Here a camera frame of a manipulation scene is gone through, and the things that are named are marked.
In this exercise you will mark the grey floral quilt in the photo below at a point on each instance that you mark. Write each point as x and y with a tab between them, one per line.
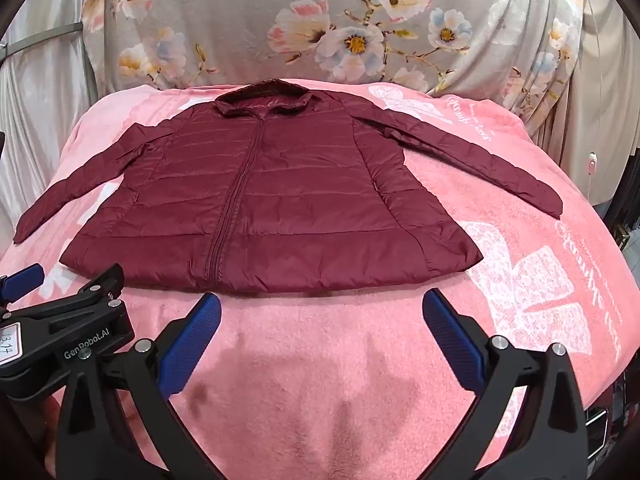
280	15

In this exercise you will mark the white satin curtain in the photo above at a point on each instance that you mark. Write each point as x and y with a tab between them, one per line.
45	125

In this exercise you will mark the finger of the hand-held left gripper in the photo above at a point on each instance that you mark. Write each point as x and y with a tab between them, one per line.
25	276
87	290

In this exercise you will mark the dark wooden furniture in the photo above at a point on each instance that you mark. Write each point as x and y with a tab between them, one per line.
625	210

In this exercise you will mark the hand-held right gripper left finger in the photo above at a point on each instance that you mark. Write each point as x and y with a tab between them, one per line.
192	342

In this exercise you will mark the grey metal rail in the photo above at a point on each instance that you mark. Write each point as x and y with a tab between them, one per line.
45	37

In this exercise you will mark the maroon puffer jacket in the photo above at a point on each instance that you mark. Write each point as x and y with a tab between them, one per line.
280	195

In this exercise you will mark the pink printed blanket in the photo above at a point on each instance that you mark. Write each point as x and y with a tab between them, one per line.
350	360

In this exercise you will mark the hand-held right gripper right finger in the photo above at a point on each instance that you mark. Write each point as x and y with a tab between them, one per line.
452	340

